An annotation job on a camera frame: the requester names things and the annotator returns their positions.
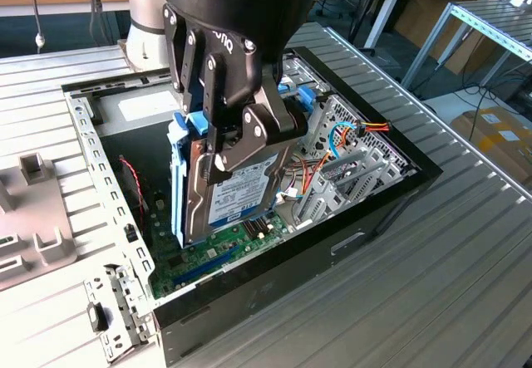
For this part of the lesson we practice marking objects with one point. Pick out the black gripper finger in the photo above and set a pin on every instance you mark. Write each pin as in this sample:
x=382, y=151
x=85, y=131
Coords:
x=193, y=69
x=257, y=127

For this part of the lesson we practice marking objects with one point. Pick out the hard disk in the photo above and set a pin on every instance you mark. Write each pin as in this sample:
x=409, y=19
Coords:
x=237, y=202

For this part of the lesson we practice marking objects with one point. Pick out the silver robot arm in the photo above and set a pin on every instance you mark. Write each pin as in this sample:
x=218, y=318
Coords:
x=143, y=19

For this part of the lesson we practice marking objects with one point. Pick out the metal disk bay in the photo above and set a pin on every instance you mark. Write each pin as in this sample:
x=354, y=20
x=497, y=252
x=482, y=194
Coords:
x=365, y=185

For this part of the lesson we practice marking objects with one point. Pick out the metal drive cage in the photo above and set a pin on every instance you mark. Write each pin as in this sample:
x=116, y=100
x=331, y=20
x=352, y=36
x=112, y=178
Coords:
x=313, y=131

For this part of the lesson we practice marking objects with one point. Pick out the blue plastic bay latch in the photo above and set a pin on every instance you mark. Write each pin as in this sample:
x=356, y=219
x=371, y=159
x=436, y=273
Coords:
x=307, y=98

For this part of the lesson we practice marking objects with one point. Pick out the grey power supply unit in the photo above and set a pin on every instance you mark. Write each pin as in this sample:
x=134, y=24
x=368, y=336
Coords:
x=124, y=106

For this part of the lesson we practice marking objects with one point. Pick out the black RAM slot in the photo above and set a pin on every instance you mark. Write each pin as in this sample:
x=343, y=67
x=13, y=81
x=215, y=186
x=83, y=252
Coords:
x=262, y=226
x=250, y=230

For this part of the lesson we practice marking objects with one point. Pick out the black tripod stand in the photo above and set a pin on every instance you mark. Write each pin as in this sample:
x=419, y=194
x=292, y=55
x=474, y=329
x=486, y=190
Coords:
x=365, y=11

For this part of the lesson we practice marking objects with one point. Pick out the green motherboard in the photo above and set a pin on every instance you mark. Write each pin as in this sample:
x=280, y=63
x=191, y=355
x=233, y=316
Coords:
x=216, y=256

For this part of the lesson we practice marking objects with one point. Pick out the blue expansion slot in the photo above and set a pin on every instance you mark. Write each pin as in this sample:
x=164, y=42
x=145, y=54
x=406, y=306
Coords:
x=205, y=266

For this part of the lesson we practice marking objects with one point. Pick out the open black PC case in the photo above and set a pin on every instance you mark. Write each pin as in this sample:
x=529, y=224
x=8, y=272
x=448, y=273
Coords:
x=270, y=289

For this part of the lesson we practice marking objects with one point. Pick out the grey parts rack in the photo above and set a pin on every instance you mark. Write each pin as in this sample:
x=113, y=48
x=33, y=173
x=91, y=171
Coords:
x=37, y=210

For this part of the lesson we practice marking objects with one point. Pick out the cardboard box with labels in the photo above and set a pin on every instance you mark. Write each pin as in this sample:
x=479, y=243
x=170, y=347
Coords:
x=490, y=143

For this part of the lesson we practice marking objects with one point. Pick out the green RAM stick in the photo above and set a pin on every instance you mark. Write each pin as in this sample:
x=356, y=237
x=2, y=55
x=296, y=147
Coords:
x=4, y=240

